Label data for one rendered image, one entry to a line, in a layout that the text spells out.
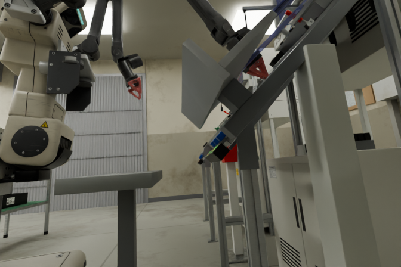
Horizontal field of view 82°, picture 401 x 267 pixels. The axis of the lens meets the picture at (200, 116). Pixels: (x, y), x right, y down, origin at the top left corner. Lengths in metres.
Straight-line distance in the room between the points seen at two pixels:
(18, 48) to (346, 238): 1.10
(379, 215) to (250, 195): 0.36
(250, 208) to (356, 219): 0.24
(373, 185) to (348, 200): 0.34
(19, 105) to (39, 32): 0.27
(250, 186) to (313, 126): 0.24
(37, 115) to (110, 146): 3.91
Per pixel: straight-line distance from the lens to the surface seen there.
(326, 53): 0.51
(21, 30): 1.06
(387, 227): 0.84
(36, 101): 0.97
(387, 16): 0.96
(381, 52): 1.19
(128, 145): 4.75
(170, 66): 5.17
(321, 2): 0.98
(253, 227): 0.63
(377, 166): 0.82
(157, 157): 4.70
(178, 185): 4.70
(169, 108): 4.85
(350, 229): 0.48
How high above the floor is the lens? 0.61
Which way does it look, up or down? 12 degrees up
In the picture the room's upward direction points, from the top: 4 degrees counter-clockwise
